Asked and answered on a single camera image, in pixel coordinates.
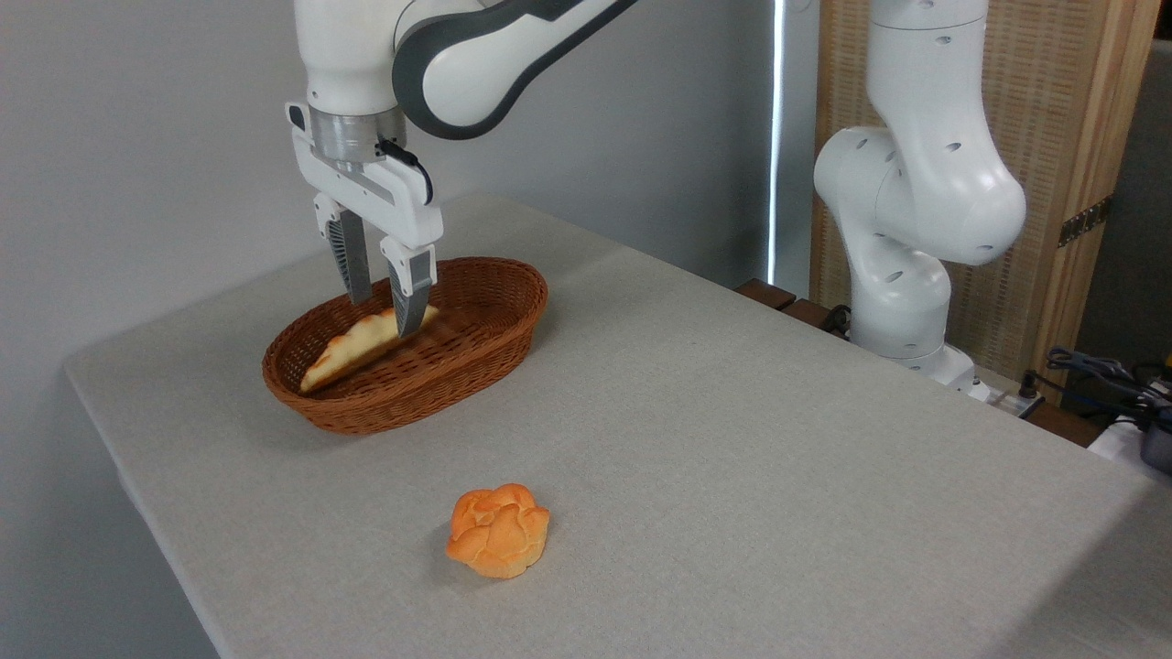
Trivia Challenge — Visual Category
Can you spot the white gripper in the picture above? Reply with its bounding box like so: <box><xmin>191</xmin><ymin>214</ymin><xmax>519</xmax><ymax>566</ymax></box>
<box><xmin>286</xmin><ymin>102</ymin><xmax>444</xmax><ymax>339</ymax></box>

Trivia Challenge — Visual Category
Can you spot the long braided bread loaf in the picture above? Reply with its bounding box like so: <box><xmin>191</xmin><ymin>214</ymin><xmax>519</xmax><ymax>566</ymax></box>
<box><xmin>299</xmin><ymin>305</ymin><xmax>440</xmax><ymax>394</ymax></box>

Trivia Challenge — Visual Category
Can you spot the brown wicker oval basket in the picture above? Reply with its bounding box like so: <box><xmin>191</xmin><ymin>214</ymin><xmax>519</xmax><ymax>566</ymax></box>
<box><xmin>262</xmin><ymin>256</ymin><xmax>549</xmax><ymax>436</ymax></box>

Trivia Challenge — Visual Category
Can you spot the round orange bread roll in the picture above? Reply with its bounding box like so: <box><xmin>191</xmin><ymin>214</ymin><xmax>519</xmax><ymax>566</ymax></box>
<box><xmin>445</xmin><ymin>482</ymin><xmax>552</xmax><ymax>580</ymax></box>

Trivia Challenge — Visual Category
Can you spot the brown wooden bench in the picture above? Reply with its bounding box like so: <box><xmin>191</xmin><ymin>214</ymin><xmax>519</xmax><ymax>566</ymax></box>
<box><xmin>737</xmin><ymin>278</ymin><xmax>1111</xmax><ymax>449</ymax></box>

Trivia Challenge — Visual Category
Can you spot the grey tablecloth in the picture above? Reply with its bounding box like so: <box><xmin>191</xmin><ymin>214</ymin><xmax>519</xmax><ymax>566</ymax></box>
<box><xmin>64</xmin><ymin>192</ymin><xmax>1172</xmax><ymax>659</ymax></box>

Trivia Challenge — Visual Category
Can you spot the white power strip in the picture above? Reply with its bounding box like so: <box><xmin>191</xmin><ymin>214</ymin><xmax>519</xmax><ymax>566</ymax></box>
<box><xmin>984</xmin><ymin>384</ymin><xmax>1047</xmax><ymax>419</ymax></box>

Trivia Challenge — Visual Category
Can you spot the wooden rattan folding screen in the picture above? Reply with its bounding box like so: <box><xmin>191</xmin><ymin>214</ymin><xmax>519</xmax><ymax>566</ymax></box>
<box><xmin>810</xmin><ymin>0</ymin><xmax>1162</xmax><ymax>405</ymax></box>

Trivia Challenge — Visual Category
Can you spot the metal screen hinge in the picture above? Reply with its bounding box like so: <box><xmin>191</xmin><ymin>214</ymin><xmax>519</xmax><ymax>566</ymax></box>
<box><xmin>1058</xmin><ymin>195</ymin><xmax>1114</xmax><ymax>248</ymax></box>

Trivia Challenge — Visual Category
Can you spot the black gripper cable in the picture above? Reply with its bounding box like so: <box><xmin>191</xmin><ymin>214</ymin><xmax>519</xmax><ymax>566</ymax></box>
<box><xmin>377</xmin><ymin>137</ymin><xmax>435</xmax><ymax>205</ymax></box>

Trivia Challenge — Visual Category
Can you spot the black cable bundle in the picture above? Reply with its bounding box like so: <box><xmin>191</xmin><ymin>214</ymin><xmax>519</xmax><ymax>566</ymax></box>
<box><xmin>1021</xmin><ymin>346</ymin><xmax>1172</xmax><ymax>431</ymax></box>

